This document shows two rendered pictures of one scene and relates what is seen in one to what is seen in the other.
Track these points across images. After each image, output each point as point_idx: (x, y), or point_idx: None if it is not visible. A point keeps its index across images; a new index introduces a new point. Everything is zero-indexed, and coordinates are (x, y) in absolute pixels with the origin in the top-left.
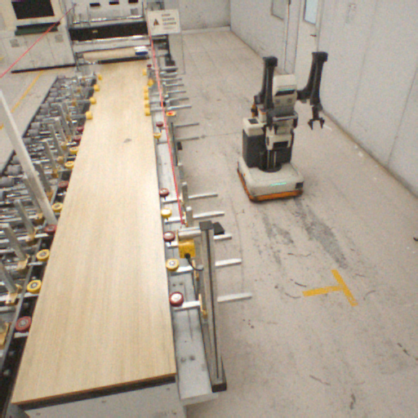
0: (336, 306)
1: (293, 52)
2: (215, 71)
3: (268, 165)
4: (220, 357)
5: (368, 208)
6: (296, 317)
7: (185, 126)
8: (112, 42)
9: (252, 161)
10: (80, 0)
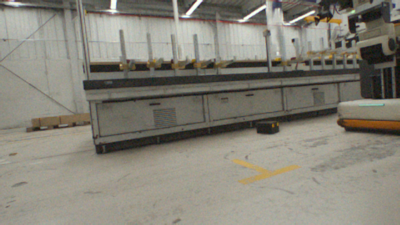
0: (229, 174)
1: None
2: None
3: (383, 93)
4: (82, 55)
5: None
6: (199, 161)
7: (309, 58)
8: None
9: (366, 89)
10: (346, 26)
